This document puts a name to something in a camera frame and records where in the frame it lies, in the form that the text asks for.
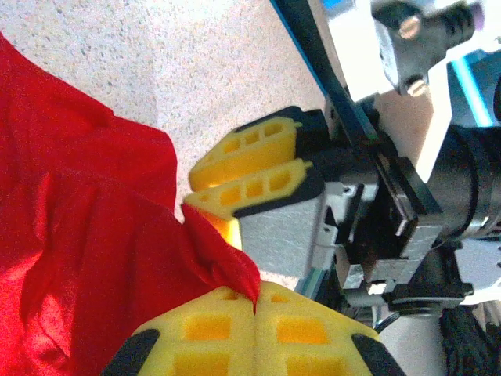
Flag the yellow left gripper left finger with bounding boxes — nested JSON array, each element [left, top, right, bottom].
[[101, 285, 258, 376]]

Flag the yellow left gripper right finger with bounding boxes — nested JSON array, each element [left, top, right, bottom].
[[254, 281, 408, 376]]

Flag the red t-shirt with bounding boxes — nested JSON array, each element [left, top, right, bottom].
[[0, 33, 262, 376]]

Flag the blue table side trim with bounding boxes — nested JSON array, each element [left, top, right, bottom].
[[269, 0, 379, 142]]

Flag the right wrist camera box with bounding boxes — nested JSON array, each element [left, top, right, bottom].
[[328, 0, 485, 185]]

